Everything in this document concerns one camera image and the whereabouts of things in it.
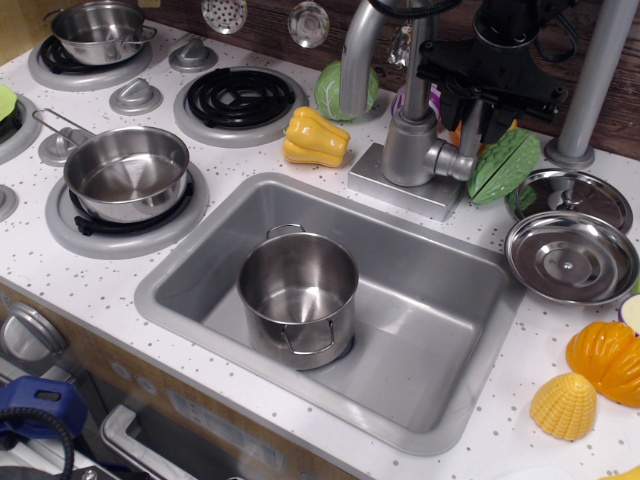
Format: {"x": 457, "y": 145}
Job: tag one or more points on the blue clamp with cable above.
{"x": 38, "y": 408}

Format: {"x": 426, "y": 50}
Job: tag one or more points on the grey stove knob front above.
{"x": 56, "y": 148}

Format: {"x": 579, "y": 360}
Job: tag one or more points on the steel pot in sink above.
{"x": 298, "y": 291}

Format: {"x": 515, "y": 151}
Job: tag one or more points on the silver toy faucet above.
{"x": 394, "y": 172}

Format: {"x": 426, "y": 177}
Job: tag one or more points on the grey stove knob rear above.
{"x": 193, "y": 57}

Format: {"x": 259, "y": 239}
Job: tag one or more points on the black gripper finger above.
{"x": 453, "y": 101}
{"x": 496, "y": 120}

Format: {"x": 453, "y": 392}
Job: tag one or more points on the burner under saucepan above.
{"x": 61, "y": 216}

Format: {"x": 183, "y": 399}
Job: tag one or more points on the purple toy onion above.
{"x": 434, "y": 100}

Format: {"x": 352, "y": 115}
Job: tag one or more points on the grey toy sink basin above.
{"x": 387, "y": 325}

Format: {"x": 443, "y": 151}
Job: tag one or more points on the steel upturned lid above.
{"x": 572, "y": 258}

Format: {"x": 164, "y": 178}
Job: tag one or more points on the silver faucet lever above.
{"x": 447, "y": 160}

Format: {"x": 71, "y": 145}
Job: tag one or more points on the toy orange slice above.
{"x": 455, "y": 136}

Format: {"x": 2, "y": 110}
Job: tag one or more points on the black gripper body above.
{"x": 497, "y": 67}

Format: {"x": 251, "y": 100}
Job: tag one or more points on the grey oven dial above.
{"x": 28, "y": 336}

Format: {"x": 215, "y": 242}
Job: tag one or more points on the hanging perforated steel skimmer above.
{"x": 226, "y": 17}

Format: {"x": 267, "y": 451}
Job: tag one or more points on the oven door handle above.
{"x": 151, "y": 443}

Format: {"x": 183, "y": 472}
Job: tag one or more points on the grey support pole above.
{"x": 571, "y": 149}

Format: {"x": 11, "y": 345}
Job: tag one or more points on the grey stove knob middle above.
{"x": 135, "y": 98}

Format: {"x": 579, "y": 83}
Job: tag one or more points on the yellow toy corn piece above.
{"x": 565, "y": 407}

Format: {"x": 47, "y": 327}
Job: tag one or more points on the green toy cabbage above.
{"x": 327, "y": 92}

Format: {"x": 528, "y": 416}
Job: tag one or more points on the grey stove knob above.
{"x": 193, "y": 57}
{"x": 56, "y": 148}
{"x": 135, "y": 98}

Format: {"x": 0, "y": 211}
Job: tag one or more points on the green toy bitter gourd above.
{"x": 503, "y": 166}

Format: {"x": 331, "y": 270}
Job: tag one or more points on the black coil burner centre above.
{"x": 237, "y": 107}

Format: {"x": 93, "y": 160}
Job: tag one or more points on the steel two-handled pan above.
{"x": 100, "y": 33}

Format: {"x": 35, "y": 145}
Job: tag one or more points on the grey stove knob left edge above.
{"x": 8, "y": 202}

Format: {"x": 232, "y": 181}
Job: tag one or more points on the orange toy pumpkin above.
{"x": 607, "y": 355}

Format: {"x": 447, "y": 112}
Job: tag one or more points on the burner at left edge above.
{"x": 20, "y": 140}

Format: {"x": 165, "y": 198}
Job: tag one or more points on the purple white toy eggplant slice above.
{"x": 629, "y": 313}

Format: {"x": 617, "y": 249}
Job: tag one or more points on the green toy leaf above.
{"x": 8, "y": 100}

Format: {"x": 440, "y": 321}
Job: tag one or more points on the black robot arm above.
{"x": 514, "y": 14}

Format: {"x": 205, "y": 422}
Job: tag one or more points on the burner under two-handled pan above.
{"x": 53, "y": 67}

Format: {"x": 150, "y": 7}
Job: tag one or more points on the steel saucepan with handle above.
{"x": 127, "y": 175}

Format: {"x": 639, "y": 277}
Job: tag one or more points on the steel lid with knob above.
{"x": 560, "y": 190}

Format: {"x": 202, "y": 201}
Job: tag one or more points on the hanging steel ladle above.
{"x": 308, "y": 24}

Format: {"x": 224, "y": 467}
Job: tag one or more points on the yellow toy bell pepper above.
{"x": 312, "y": 139}

